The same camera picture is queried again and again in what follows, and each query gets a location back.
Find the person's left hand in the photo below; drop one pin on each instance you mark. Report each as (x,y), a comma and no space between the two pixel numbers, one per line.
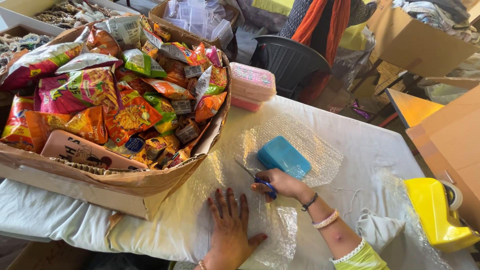
(228,232)

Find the person's right hand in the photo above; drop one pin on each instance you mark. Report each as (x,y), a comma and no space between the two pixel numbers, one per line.
(287,183)

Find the person's right fingers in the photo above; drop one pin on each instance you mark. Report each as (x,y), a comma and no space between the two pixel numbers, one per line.
(264,174)

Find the large clear bubble wrap sheet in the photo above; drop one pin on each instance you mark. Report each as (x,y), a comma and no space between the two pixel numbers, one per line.
(296,131)

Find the blue plastic box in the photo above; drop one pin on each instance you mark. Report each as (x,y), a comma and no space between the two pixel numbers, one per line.
(282,154)

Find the pink and white bangle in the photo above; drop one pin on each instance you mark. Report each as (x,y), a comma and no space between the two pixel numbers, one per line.
(325,221)

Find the white thread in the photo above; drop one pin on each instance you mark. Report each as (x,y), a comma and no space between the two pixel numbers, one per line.
(352,198)

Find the wrapped pink plastic box pack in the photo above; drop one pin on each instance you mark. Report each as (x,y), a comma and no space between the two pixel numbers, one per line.
(252,80)

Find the gold bangle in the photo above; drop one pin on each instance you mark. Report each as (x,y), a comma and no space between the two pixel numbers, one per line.
(201,265)

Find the white tablecloth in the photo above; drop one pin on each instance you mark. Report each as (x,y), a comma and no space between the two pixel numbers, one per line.
(375,150)

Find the black plastic chair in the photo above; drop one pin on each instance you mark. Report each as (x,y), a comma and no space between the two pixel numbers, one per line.
(288,62)

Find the yellow-green sleeve with lace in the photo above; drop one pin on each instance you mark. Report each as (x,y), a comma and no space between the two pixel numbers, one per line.
(362,260)

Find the small clear bubble wrap sheet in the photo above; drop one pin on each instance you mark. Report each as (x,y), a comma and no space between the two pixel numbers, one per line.
(393,225)

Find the large torn cardboard box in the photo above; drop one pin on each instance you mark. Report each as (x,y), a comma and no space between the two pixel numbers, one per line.
(123,187)

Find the heap of snack packets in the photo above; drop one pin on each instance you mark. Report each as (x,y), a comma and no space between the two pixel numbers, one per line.
(123,97)

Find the orange table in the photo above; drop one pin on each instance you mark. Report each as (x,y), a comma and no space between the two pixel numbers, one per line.
(412,107)

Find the carton of clear plastic containers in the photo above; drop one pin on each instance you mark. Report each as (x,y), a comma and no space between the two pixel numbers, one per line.
(195,18)

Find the yellow tape dispenser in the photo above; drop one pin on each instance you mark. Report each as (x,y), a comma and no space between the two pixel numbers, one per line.
(431,213)

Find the pink printed pencil case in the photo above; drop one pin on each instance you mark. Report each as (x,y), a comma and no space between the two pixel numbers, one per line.
(82,152)

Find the clear tape roll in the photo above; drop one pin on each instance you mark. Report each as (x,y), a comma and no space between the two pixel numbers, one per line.
(454,195)

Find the plain brown carton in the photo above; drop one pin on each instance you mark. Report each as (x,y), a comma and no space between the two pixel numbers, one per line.
(453,142)

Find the carton of clothes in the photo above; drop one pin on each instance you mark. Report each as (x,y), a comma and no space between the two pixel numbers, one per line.
(416,41)

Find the white tray of jewellery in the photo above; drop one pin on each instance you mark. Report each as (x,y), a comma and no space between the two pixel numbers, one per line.
(71,11)

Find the brown box of jewellery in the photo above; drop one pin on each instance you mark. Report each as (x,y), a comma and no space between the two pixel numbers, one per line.
(22,41)

